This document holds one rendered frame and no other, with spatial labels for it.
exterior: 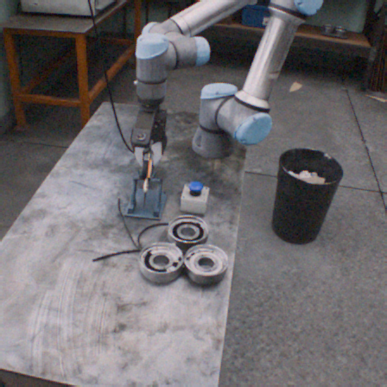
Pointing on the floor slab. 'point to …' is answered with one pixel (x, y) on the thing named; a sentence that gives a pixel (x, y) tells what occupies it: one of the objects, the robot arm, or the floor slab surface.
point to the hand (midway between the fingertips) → (148, 165)
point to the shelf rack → (359, 45)
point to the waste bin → (303, 194)
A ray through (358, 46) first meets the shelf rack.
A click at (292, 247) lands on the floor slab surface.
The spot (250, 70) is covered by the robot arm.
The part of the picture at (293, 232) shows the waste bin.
